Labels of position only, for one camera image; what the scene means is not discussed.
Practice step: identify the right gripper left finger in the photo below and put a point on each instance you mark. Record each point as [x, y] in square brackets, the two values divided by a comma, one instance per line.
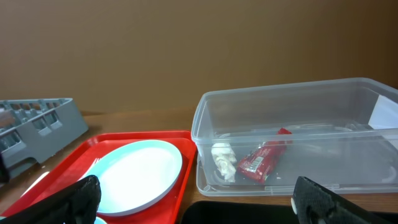
[75, 204]

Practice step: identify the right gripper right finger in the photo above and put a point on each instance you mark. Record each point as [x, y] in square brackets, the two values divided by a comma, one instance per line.
[314, 204]

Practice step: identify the light blue bowl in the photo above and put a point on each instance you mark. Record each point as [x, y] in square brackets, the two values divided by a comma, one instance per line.
[99, 220]

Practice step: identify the large light blue plate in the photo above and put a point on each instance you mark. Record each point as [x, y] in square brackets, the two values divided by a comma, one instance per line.
[135, 176]

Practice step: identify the red snack wrapper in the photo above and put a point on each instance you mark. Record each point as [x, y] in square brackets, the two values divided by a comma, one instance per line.
[259, 164]

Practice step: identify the white napkin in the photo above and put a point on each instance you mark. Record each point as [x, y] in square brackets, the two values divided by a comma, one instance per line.
[225, 159]

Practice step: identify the grey dishwasher rack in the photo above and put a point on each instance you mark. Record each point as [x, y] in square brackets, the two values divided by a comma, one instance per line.
[41, 128]

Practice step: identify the black plastic tray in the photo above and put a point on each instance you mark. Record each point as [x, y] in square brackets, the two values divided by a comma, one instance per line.
[241, 213]

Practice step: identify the clear plastic bin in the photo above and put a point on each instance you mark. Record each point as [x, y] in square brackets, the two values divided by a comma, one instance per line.
[344, 136]

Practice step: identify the red plastic tray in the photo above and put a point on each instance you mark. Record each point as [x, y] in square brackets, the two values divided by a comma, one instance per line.
[73, 167]

